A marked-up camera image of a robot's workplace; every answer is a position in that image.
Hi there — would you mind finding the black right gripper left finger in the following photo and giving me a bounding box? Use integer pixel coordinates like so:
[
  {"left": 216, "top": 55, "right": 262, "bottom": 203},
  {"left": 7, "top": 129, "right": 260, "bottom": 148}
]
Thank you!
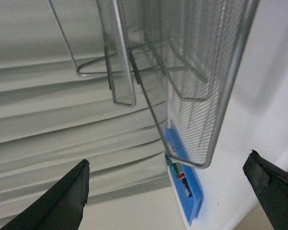
[{"left": 1, "top": 159, "right": 90, "bottom": 230}]

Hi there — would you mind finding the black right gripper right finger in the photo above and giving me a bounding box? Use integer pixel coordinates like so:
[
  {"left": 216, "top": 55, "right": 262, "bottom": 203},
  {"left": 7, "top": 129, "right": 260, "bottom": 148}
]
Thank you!
[{"left": 243, "top": 150, "right": 288, "bottom": 230}]

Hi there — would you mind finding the red emergency stop button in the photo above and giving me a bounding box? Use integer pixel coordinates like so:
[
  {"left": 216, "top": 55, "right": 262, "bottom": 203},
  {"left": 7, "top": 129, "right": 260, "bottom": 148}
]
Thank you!
[{"left": 179, "top": 172, "right": 193, "bottom": 198}]

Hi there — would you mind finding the blue plastic bin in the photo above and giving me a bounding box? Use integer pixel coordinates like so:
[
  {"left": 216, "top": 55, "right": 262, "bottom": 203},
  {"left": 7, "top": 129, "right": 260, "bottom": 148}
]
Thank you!
[{"left": 163, "top": 126, "right": 204, "bottom": 226}]

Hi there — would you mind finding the white curtain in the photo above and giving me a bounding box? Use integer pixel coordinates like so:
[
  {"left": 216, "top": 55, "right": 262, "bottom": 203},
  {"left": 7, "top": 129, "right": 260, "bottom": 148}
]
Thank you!
[{"left": 0, "top": 0, "right": 167, "bottom": 219}]

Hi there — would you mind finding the green terminal block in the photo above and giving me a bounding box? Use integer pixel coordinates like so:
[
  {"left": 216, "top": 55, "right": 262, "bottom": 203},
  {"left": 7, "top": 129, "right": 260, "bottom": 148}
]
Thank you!
[{"left": 165, "top": 155, "right": 184, "bottom": 178}]

